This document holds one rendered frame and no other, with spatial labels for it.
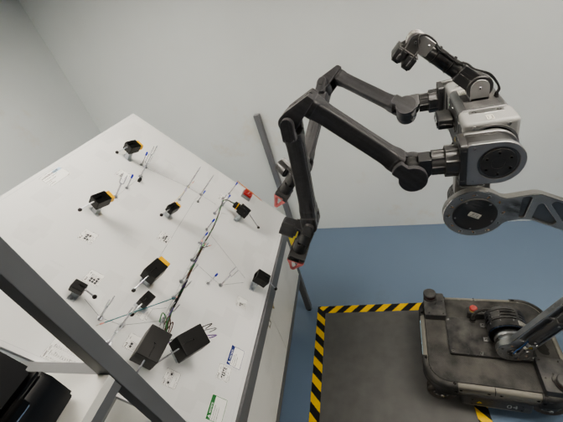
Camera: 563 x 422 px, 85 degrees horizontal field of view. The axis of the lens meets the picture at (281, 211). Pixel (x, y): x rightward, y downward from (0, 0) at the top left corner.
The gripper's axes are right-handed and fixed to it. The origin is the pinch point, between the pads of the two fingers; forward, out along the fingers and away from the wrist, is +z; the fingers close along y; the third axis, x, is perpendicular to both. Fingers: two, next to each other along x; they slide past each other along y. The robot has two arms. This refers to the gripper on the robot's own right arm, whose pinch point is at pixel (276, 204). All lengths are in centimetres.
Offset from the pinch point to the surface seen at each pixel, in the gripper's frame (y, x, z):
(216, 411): 79, 21, 27
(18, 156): -34, -197, 115
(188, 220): 22.9, -30.1, 17.9
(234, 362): 62, 19, 27
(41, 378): 108, -14, -19
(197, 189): 2.4, -38.7, 16.2
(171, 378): 79, 3, 24
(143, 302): 70, -18, 13
